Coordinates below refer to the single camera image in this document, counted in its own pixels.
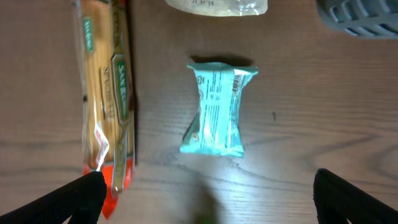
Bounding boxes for grey plastic slotted basket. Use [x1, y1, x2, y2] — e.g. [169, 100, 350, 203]
[316, 0, 397, 39]

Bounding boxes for beige crumpled paper pouch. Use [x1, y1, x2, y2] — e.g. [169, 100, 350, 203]
[165, 0, 268, 17]

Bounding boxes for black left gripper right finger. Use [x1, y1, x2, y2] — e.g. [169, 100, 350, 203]
[313, 169, 397, 224]

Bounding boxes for mint green snack bar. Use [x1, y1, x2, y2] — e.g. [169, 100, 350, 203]
[180, 62, 258, 157]

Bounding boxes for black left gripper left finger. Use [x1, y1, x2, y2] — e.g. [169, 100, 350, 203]
[1, 171, 107, 224]

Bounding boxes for spaghetti pack red ends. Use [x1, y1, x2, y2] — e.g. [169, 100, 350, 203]
[72, 0, 136, 218]

